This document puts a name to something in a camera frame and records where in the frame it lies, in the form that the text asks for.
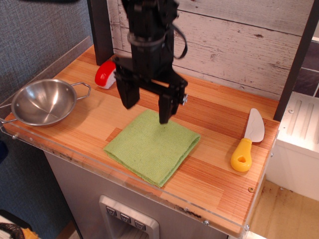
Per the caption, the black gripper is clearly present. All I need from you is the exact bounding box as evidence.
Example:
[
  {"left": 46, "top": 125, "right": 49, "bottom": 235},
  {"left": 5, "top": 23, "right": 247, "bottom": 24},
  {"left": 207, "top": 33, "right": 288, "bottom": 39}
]
[{"left": 113, "top": 37, "right": 188, "bottom": 124}]

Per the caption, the green towel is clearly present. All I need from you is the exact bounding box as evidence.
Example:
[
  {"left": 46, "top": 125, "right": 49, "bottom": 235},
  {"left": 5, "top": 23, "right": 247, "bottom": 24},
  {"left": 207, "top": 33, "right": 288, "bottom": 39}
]
[{"left": 104, "top": 110, "right": 200, "bottom": 188}]

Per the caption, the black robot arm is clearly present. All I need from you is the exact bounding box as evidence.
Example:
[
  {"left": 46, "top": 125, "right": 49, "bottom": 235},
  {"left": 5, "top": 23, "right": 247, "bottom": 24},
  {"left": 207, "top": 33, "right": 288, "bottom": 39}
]
[{"left": 113, "top": 0, "right": 188, "bottom": 124}]

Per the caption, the clear acrylic table edge guard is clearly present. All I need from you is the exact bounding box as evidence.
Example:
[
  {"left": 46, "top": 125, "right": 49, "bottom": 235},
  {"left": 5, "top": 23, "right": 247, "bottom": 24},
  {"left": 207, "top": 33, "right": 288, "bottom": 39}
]
[{"left": 4, "top": 95, "right": 279, "bottom": 238}]

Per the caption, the red and white toy sushi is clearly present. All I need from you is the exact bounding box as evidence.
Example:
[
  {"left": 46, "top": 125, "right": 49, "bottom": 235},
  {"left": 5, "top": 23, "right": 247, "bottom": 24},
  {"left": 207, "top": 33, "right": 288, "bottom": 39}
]
[{"left": 95, "top": 61, "right": 116, "bottom": 89}]

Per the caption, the grey toy fridge cabinet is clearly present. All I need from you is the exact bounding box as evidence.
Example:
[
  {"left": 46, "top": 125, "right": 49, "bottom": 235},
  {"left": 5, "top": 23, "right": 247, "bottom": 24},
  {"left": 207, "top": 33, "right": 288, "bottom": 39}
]
[{"left": 45, "top": 153, "right": 228, "bottom": 239}]

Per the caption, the silver dispenser panel with buttons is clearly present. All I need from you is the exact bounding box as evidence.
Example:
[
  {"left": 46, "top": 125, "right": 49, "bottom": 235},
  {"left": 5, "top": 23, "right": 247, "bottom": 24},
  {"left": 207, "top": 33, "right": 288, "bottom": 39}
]
[{"left": 99, "top": 195, "right": 160, "bottom": 239}]

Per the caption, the white toy sink unit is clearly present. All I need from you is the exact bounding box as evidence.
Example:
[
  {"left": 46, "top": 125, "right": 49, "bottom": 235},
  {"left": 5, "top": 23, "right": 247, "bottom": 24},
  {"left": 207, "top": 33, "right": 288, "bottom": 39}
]
[{"left": 266, "top": 92, "right": 319, "bottom": 200}]

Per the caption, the yellow object at bottom left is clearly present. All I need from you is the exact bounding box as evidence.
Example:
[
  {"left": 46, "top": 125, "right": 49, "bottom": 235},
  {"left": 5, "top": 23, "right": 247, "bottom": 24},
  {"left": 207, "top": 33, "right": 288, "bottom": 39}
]
[{"left": 12, "top": 229, "right": 39, "bottom": 239}]

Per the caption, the dark left shelf post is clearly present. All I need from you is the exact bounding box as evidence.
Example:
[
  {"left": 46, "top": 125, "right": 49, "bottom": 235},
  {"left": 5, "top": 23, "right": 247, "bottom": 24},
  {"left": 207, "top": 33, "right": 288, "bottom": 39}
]
[{"left": 87, "top": 0, "right": 114, "bottom": 66}]

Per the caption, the dark shelf post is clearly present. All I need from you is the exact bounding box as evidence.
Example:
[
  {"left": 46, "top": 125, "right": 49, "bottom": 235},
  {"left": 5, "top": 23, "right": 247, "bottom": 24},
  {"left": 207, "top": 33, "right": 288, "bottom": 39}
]
[
  {"left": 87, "top": 0, "right": 114, "bottom": 66},
  {"left": 273, "top": 0, "right": 319, "bottom": 121}
]

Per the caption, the stainless steel bowl with handles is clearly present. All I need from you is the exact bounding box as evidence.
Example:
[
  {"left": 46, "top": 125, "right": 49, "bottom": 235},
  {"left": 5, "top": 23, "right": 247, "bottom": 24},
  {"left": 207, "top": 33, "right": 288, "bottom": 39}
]
[{"left": 0, "top": 79, "right": 91, "bottom": 126}]

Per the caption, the toy knife with yellow handle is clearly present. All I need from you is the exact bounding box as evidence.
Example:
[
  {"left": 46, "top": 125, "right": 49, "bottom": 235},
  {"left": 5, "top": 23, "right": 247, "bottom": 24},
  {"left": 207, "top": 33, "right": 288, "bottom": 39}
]
[{"left": 230, "top": 108, "right": 265, "bottom": 172}]

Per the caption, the dark right shelf post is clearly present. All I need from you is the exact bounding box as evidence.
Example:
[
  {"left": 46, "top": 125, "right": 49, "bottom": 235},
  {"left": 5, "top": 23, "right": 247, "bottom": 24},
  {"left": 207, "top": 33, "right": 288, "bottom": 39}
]
[{"left": 273, "top": 0, "right": 319, "bottom": 121}]

